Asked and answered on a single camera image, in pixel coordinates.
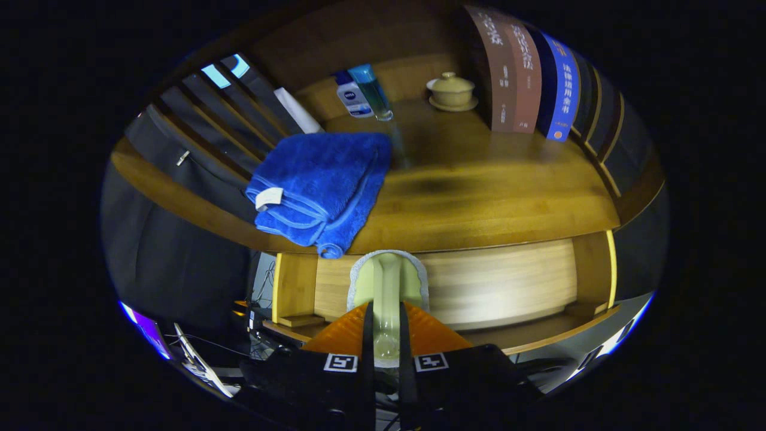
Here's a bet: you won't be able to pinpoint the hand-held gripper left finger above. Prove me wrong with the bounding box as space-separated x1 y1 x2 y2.
239 301 375 431

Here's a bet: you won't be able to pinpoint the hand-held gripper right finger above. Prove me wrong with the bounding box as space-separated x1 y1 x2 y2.
399 301 545 431

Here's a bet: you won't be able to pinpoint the wooden drawer with black knob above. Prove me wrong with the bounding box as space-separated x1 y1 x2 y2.
263 230 620 354

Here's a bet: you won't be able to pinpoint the pale green brush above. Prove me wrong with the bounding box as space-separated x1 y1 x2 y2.
347 250 430 367

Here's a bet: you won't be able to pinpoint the wooden countertop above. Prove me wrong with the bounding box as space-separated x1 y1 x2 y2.
111 99 665 255

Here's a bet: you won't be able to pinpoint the wooden cabinet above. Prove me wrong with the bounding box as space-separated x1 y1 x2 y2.
111 0 668 354

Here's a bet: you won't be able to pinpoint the white flat device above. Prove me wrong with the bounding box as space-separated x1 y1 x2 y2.
174 323 234 399

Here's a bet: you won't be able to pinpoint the purple lit screen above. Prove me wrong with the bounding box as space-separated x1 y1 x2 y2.
120 301 174 360

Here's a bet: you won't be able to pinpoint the folded blue towel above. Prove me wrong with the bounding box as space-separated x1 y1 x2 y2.
245 132 393 259

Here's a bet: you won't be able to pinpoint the white tube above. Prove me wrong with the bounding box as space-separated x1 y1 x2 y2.
273 87 324 135

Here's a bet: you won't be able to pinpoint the white and blue lotion bottle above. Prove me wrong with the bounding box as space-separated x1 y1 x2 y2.
333 71 375 119

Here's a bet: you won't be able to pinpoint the beige lidded tea cup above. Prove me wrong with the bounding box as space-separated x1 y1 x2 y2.
426 72 479 113

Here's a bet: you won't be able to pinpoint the teal bottle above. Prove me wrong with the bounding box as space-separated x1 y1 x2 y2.
348 64 394 122

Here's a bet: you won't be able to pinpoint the reddish brown book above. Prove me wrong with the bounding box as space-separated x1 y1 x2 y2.
506 21 543 135

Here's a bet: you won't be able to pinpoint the dark brown book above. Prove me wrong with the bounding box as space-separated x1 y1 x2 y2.
464 5 518 133

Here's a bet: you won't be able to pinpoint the blue book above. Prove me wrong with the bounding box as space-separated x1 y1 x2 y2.
536 30 581 142

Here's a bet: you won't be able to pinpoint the tangled floor cables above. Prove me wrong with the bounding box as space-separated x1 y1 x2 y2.
233 251 282 360

